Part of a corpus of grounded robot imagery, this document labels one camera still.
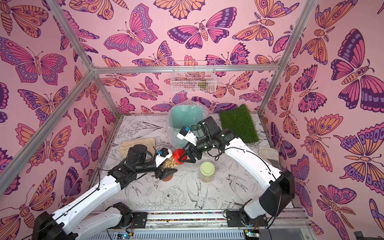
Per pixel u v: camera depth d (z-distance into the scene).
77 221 0.43
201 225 0.73
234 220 0.73
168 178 0.87
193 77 0.95
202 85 0.95
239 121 1.11
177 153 0.66
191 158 0.61
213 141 0.54
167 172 0.65
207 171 0.78
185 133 0.62
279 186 0.39
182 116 0.96
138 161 0.59
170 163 0.69
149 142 1.04
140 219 0.76
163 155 0.62
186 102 0.92
